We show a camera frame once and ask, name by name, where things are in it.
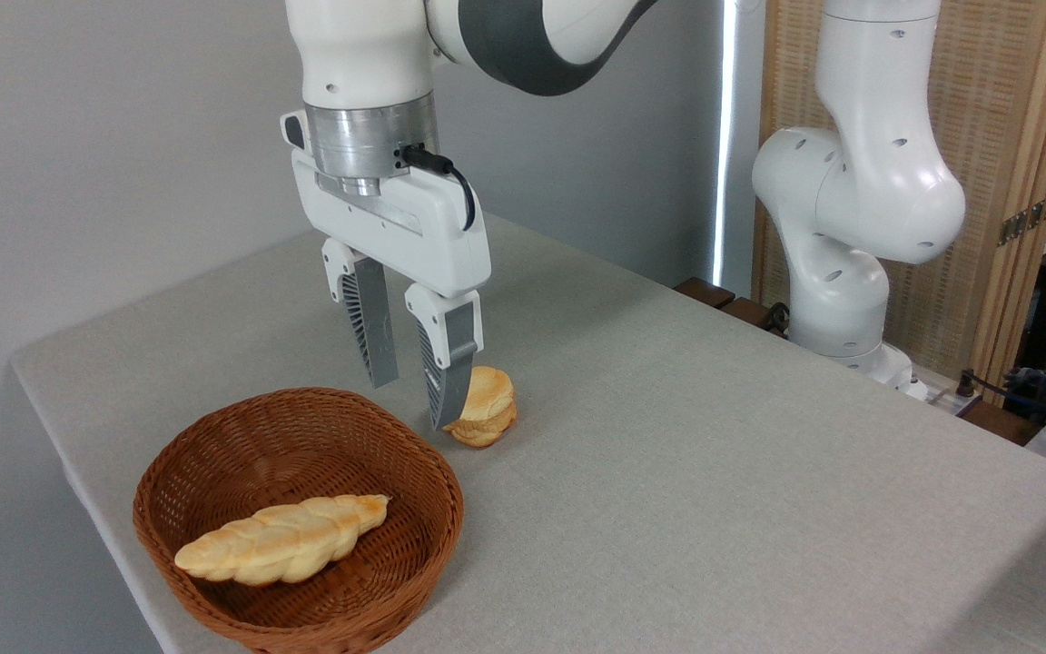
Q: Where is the black cable bundle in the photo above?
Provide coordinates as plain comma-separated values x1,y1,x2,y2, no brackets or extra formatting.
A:
957,363,1046,428

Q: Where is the brass screen hinge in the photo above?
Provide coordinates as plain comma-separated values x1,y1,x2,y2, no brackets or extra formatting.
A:
998,193,1046,247

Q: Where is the dark brown wooden block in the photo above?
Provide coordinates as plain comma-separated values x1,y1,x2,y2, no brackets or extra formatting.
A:
957,398,1042,447
721,297,775,331
674,277,736,311

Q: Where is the round golden bread roll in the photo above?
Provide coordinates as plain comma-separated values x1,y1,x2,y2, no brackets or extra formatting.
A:
443,366,518,449

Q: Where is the brown wicker basket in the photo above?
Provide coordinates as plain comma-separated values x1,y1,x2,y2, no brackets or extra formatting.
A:
133,388,465,654

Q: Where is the long braided bread loaf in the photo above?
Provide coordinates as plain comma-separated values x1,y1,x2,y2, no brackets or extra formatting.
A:
174,494,391,587

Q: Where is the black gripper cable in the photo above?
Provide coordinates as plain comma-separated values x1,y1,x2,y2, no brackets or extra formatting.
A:
400,144,479,233

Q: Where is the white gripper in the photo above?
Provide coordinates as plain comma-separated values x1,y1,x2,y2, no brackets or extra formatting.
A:
281,110,493,431

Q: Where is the grey tablecloth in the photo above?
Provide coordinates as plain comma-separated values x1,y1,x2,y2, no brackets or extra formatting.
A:
10,213,1046,654

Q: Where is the wooden rattan folding screen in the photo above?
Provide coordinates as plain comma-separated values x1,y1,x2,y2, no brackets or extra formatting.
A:
753,0,1046,382

